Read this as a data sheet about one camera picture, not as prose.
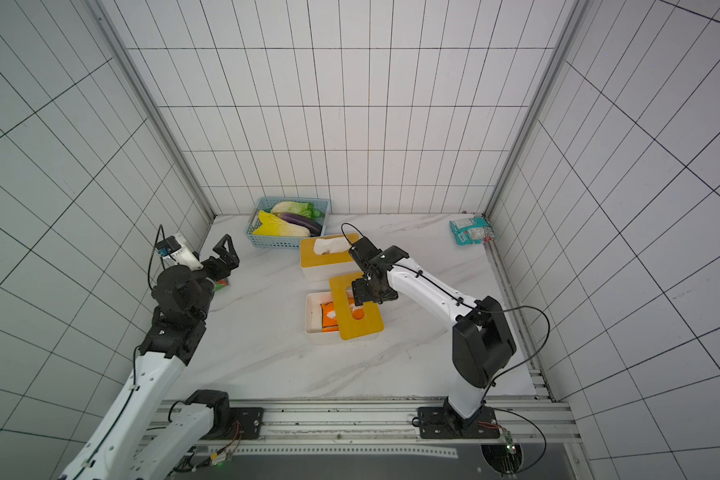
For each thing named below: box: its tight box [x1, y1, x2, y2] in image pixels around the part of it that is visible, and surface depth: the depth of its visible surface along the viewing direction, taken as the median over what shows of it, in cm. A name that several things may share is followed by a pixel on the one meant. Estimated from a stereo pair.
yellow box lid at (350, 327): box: [330, 271, 384, 341], surface depth 83 cm
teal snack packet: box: [449, 217, 497, 245], surface depth 113 cm
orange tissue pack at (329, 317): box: [320, 301, 339, 332], surface depth 85 cm
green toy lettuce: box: [270, 201, 324, 220], surface depth 116 cm
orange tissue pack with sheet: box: [313, 236, 352, 255], surface depth 95 cm
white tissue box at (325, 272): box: [300, 261, 363, 281], surface depth 97 cm
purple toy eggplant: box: [272, 212, 323, 237], surface depth 112 cm
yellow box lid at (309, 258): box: [300, 233, 359, 268], surface depth 97 cm
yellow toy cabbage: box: [252, 210, 311, 237], surface depth 108 cm
